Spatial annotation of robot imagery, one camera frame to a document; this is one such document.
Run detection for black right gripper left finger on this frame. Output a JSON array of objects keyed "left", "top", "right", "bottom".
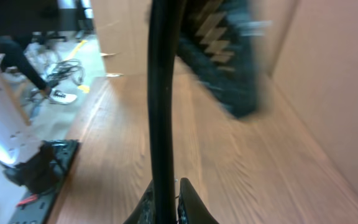
[{"left": 124, "top": 180, "right": 155, "bottom": 224}]

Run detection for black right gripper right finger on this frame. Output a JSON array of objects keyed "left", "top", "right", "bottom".
[{"left": 177, "top": 177, "right": 218, "bottom": 224}]

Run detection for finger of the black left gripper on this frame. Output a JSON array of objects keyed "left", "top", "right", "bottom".
[{"left": 177, "top": 0, "right": 267, "bottom": 119}]

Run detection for thick black USB cable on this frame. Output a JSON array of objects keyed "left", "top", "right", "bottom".
[{"left": 147, "top": 0, "right": 188, "bottom": 224}]

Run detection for person in dark trousers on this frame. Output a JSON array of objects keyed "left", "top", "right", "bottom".
[{"left": 0, "top": 0, "right": 77, "bottom": 105}]

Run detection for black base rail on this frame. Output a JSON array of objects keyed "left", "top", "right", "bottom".
[{"left": 4, "top": 139, "right": 80, "bottom": 224}]

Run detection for cardboard wall panels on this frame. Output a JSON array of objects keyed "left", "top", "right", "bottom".
[{"left": 90, "top": 0, "right": 358, "bottom": 218}]

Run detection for cable pile on floor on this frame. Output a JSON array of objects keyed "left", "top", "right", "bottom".
[{"left": 26, "top": 58, "right": 86, "bottom": 103}]

